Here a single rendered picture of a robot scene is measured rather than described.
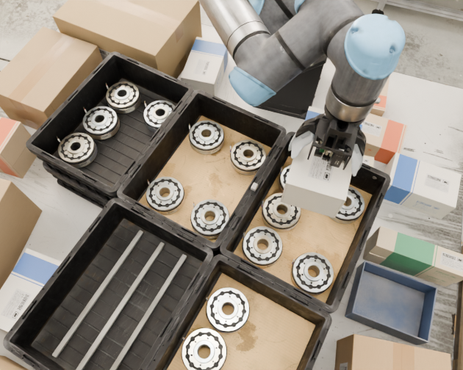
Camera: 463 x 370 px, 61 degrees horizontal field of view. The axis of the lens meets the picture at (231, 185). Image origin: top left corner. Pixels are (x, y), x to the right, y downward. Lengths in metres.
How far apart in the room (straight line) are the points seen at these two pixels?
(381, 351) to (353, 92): 0.63
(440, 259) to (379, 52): 0.75
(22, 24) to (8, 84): 1.65
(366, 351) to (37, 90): 1.18
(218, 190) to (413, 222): 0.61
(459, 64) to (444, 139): 1.42
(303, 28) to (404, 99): 1.00
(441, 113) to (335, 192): 0.88
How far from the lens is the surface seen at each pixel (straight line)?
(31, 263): 1.20
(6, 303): 1.19
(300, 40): 0.63
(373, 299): 1.22
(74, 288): 1.09
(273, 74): 0.64
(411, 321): 1.24
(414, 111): 1.57
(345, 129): 0.67
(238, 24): 0.70
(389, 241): 1.15
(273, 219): 1.05
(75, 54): 1.46
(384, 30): 0.58
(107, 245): 1.10
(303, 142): 0.79
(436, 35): 3.05
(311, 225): 1.10
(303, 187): 0.78
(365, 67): 0.57
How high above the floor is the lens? 1.83
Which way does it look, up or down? 63 degrees down
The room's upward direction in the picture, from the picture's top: 2 degrees clockwise
